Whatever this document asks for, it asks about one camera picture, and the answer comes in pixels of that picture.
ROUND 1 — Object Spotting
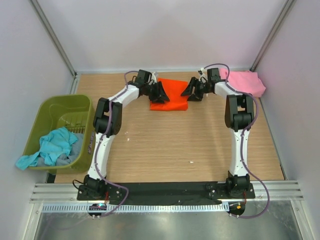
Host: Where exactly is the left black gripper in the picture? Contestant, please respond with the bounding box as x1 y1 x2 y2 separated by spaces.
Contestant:
143 81 169 104

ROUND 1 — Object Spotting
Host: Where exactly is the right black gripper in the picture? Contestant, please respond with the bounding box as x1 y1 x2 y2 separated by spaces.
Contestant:
180 77 211 102

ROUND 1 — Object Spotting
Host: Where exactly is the orange t shirt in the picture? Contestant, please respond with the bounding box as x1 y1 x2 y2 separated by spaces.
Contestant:
149 78 188 111

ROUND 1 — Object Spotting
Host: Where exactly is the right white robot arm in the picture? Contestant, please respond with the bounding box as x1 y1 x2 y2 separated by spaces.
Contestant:
181 68 255 199

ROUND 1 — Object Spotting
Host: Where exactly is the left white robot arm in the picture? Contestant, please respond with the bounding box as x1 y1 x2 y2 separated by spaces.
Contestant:
77 69 170 201

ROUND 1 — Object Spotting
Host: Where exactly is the pink folded t shirt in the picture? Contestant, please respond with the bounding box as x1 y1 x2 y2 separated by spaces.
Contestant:
227 71 266 98

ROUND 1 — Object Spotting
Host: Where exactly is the green plastic laundry basket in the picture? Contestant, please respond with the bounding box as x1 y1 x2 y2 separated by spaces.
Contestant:
15 94 95 174

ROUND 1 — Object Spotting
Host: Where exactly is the grey t shirt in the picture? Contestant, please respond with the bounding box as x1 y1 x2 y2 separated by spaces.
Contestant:
35 132 84 167

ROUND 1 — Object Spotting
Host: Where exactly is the teal t shirt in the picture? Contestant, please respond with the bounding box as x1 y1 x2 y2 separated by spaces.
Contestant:
15 127 84 170

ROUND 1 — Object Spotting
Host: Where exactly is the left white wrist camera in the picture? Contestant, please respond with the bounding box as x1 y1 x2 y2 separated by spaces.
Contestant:
148 71 159 85

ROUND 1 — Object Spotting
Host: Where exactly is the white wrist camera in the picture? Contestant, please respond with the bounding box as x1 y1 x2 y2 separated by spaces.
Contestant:
198 68 208 83
148 71 159 85

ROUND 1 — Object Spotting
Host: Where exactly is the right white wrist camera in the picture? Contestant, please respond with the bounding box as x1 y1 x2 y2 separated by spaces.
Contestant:
198 68 208 83

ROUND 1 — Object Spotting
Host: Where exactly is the left aluminium corner post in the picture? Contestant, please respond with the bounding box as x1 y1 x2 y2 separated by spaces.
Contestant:
29 0 77 79

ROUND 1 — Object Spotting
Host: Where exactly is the aluminium corner post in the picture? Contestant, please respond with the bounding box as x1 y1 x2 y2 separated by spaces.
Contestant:
249 0 297 72
29 0 77 79

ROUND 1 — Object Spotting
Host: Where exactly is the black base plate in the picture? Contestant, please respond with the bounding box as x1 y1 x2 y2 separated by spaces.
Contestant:
77 181 256 206

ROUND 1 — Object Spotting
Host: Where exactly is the right aluminium corner post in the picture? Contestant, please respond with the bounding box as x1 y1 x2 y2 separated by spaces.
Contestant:
249 0 297 72

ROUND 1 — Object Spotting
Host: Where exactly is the aluminium rail frame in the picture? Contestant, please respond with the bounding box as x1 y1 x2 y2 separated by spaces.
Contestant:
30 180 304 206

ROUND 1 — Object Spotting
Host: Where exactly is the white slotted cable duct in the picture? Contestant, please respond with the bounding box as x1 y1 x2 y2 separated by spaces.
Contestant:
41 202 229 214

